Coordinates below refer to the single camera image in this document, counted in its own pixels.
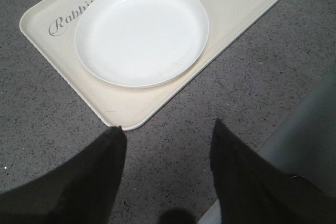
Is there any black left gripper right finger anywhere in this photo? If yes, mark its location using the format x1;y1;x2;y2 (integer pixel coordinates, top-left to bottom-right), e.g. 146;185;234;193
209;119;335;223

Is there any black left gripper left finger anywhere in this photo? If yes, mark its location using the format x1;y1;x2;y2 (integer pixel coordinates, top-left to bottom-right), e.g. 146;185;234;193
1;127;127;223

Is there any white round plate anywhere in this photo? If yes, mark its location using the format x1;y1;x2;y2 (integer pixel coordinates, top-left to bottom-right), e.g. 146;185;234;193
75;0;209;88

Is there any cream rabbit serving tray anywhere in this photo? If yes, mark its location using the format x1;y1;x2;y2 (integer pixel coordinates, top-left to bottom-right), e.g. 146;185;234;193
19;0;279;130

